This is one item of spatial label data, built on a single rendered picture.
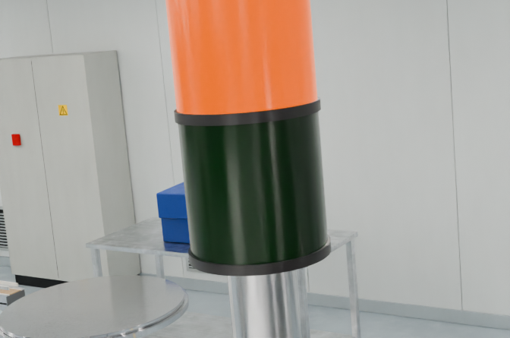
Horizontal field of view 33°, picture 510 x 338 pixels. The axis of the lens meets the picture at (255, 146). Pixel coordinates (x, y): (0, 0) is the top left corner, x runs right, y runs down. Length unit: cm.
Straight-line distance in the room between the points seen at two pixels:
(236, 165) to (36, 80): 723
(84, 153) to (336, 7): 245
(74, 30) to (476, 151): 365
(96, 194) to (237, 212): 697
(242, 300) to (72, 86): 693
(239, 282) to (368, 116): 590
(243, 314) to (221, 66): 9
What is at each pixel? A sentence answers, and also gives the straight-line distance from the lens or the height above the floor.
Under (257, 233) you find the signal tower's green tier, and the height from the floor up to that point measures 221.
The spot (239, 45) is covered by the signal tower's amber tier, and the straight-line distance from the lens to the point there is 27.
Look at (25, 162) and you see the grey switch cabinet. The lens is 777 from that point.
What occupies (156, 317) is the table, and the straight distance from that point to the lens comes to 407.
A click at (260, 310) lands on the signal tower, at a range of 30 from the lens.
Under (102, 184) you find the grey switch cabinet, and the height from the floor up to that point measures 97.
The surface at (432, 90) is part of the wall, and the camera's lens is 598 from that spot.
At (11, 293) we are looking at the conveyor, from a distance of 476.
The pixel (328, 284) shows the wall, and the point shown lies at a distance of 667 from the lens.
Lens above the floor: 228
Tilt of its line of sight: 9 degrees down
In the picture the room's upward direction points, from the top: 5 degrees counter-clockwise
